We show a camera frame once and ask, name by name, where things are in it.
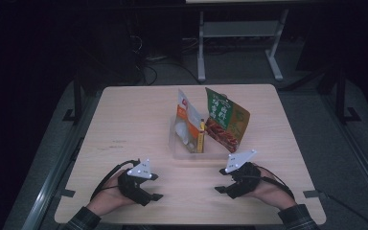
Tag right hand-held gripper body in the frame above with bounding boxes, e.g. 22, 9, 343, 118
224, 149, 263, 199

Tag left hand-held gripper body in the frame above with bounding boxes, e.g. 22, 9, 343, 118
118, 157, 156, 207

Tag clear plastic container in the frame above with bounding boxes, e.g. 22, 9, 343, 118
168, 113, 238, 161

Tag small narrow carton box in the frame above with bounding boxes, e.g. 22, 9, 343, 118
196, 118, 206, 153

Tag green red snack packet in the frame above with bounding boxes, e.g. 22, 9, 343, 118
204, 86, 251, 153

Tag white orange food pouch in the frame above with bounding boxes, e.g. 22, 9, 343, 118
175, 88, 204, 153

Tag person's left hand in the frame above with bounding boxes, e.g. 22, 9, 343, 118
87, 169, 136, 217

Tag person's right hand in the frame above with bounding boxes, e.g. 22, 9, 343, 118
245, 167, 298, 211

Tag grey table edge clip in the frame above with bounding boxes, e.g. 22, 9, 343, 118
56, 189, 77, 198
302, 190, 321, 199

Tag black metal stand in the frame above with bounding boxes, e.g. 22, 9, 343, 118
333, 65, 362, 124
61, 71, 84, 126

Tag left hand-held gripper cable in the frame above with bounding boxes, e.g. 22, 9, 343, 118
90, 158, 142, 202

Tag aluminium floor rail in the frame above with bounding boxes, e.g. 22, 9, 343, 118
319, 92, 368, 207
20, 92, 104, 230

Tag black cable beside table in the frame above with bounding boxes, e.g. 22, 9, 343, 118
317, 191, 368, 230

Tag black floor cables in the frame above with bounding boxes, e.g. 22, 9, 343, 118
133, 34, 202, 85

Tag grey metal table frame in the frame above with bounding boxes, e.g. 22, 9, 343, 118
185, 0, 290, 82

